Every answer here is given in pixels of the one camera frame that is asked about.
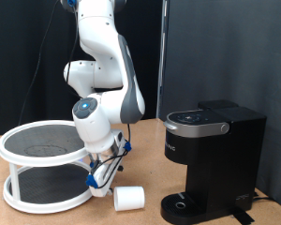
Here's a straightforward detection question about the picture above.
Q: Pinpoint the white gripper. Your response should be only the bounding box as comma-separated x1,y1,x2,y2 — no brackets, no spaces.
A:
89,155,124,199

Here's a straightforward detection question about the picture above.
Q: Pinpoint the white ceramic mug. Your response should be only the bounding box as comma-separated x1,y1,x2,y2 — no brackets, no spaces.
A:
112,186,146,213

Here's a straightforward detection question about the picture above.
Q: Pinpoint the black Keurig coffee machine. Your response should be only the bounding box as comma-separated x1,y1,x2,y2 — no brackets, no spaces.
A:
160,99,268,225

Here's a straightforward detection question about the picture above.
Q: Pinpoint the white two-tier turntable rack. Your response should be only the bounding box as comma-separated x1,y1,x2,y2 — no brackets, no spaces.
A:
0,119,96,216

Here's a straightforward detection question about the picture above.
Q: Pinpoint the grey vertical metal pole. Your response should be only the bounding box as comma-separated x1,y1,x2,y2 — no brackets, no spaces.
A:
156,0,170,120

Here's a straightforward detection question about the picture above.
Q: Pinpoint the black fabric backdrop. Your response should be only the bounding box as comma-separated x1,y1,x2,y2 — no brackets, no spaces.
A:
0,0,164,136

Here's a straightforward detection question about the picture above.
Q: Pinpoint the grey fabric backdrop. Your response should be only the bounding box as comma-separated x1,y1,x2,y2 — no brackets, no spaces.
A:
160,0,281,212

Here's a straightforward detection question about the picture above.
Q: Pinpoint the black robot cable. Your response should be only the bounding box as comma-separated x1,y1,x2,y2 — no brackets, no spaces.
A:
0,0,133,190

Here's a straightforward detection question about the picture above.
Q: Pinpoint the black machine power cord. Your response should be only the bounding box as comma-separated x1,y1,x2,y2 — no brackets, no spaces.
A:
252,191,274,203

